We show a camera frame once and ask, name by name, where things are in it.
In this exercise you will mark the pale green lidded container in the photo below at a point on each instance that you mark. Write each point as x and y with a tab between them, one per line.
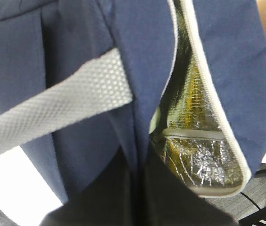
154	122

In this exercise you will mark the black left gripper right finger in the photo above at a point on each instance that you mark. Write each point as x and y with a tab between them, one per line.
168	202

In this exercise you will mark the navy blue lunch bag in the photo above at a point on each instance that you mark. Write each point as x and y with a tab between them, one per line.
80	79

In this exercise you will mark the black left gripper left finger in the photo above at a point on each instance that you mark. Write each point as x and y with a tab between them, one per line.
112	199

